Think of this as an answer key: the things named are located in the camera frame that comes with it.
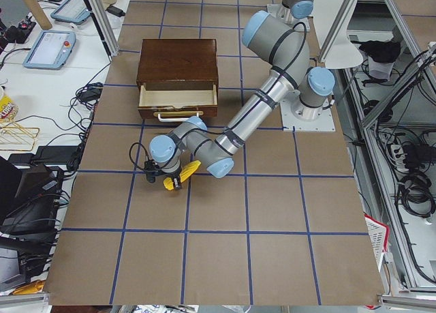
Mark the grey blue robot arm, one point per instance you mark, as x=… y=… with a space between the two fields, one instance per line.
x=177 y=154
x=299 y=9

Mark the aluminium frame post right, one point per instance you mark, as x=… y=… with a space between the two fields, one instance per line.
x=339 y=19

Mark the black power adapter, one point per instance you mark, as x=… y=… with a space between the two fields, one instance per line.
x=115 y=11

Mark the yellow popcorn bag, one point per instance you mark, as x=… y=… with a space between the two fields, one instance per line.
x=8 y=109

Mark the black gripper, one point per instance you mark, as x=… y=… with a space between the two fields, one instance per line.
x=174 y=175

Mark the brown wooden drawer cabinet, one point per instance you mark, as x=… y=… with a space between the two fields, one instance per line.
x=177 y=63

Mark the blue teach pendant far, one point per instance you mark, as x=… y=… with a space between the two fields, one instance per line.
x=71 y=11

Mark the wooden drawer with white handle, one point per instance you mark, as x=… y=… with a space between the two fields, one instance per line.
x=178 y=104

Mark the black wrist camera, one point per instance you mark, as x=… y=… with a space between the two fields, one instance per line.
x=151 y=170

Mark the black cloth on bin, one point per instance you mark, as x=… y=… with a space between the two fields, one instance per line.
x=381 y=52

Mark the white red plastic basket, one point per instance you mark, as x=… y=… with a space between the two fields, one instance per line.
x=378 y=233

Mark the blue teach pendant near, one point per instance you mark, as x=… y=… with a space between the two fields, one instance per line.
x=50 y=50

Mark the yellow toy corn cob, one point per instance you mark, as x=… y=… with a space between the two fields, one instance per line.
x=187 y=171

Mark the aluminium frame post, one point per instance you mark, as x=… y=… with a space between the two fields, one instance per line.
x=102 y=24
x=339 y=19

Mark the white plastic chair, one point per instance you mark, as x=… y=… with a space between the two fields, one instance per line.
x=335 y=30

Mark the blue teach pendant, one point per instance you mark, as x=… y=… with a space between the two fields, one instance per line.
x=50 y=50
x=71 y=11

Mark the cardboard tube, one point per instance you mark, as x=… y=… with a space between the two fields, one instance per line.
x=38 y=14

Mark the gold wire rack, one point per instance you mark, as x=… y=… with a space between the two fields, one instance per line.
x=15 y=137

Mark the aluminium frame post left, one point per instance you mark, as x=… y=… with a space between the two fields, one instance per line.
x=102 y=24

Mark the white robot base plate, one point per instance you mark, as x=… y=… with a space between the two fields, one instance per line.
x=298 y=118

